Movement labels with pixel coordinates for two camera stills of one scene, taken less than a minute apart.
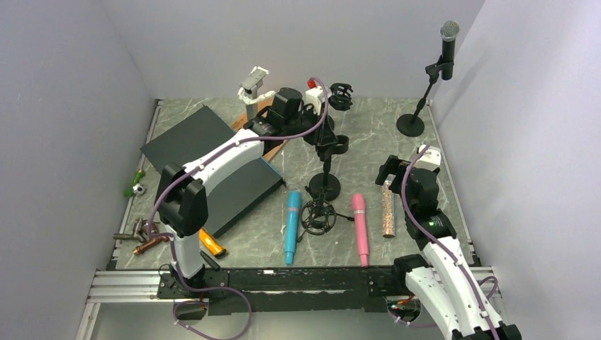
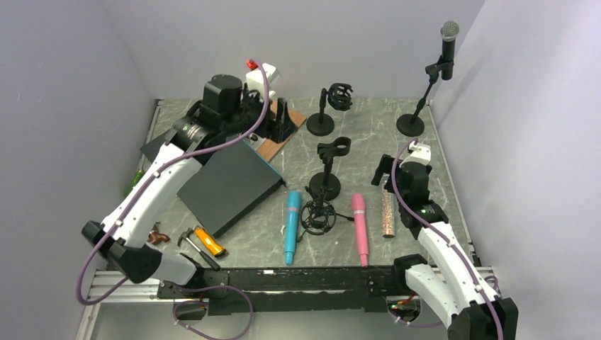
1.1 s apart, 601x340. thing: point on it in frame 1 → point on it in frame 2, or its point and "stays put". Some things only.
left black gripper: (324, 137) → (277, 129)
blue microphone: (292, 225) stays put
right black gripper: (394, 166) stays put
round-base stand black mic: (411, 125) stays put
